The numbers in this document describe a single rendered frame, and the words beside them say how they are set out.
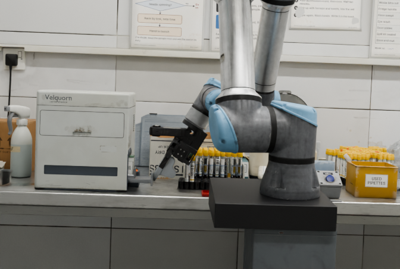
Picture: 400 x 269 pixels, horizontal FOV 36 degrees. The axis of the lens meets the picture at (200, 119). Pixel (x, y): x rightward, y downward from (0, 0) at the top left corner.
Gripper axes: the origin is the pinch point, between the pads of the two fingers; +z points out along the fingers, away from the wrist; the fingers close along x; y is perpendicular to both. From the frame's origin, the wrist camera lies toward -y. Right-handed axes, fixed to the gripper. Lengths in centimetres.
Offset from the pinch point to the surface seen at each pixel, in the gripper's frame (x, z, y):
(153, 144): 25.1, -5.7, -5.1
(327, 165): 7, -31, 46
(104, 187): -4.4, 10.3, -11.0
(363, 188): -1, -31, 57
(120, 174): -4.4, 4.2, -9.0
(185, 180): 4.9, -3.2, 9.4
